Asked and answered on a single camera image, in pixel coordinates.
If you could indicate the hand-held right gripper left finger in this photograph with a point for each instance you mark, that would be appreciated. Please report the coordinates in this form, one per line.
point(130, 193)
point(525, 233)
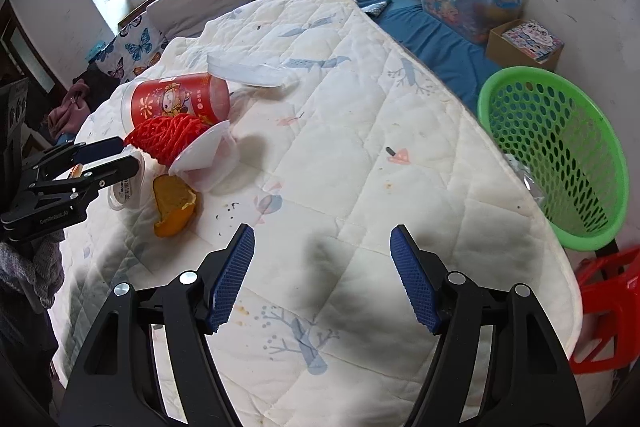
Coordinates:
point(232, 277)

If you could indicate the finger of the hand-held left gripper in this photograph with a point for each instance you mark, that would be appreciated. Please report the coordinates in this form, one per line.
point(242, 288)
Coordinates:
point(100, 148)
point(110, 172)

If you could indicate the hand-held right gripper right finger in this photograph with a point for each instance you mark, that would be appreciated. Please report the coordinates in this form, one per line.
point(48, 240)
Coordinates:
point(412, 282)

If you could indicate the small clear lidded cup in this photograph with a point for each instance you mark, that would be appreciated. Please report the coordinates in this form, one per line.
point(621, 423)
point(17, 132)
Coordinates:
point(125, 194)

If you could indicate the red foam net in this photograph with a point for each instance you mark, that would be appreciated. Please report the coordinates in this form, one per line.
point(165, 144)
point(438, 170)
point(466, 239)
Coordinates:
point(165, 137)

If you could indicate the green plastic basket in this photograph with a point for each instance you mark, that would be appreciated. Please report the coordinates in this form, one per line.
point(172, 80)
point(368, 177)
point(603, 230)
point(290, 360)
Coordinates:
point(590, 167)

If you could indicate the person's left forearm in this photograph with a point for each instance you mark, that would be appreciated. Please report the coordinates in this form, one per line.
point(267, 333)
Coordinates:
point(30, 267)

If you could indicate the pink cloth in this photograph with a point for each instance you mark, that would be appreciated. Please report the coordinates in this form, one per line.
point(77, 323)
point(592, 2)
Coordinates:
point(67, 117)

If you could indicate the dark cloth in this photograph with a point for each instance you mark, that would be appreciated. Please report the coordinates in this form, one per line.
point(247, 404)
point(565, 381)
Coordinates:
point(95, 82)

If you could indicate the orange peel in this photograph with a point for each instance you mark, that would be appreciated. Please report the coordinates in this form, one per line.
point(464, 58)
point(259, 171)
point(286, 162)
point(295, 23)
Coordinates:
point(172, 204)

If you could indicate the red printed plastic jar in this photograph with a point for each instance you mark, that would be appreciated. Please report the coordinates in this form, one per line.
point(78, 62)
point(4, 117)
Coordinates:
point(175, 99)

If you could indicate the clear cup with white lid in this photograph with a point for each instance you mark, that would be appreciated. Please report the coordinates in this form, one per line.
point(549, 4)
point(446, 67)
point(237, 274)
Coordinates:
point(205, 162)

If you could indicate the butterfly print cloth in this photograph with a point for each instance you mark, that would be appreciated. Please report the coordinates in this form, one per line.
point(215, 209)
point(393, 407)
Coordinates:
point(130, 47)

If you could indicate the white quilted mat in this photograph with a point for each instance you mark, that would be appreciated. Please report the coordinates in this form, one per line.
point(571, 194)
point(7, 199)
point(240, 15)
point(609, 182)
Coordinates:
point(350, 132)

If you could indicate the clear plastic lid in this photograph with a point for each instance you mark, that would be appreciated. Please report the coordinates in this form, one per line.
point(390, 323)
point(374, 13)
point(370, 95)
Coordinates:
point(245, 69)

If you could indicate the red plastic stool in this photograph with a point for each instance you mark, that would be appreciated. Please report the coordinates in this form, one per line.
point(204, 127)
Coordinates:
point(610, 297)

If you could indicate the blue mattress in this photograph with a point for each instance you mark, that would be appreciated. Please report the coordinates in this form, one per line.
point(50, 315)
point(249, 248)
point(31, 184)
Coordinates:
point(440, 47)

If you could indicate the cardboard box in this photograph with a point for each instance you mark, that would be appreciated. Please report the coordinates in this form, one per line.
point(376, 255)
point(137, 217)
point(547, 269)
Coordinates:
point(530, 44)

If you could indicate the small grey patterned cloth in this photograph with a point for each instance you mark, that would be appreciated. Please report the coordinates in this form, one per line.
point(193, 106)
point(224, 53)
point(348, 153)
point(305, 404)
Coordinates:
point(377, 8)

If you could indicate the clear plastic storage bin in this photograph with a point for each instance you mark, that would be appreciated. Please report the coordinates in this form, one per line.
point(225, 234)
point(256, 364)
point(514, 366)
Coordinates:
point(460, 7)

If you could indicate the dark wooden door frame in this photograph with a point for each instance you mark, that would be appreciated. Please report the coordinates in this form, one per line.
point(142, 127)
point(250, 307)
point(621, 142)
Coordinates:
point(25, 52)

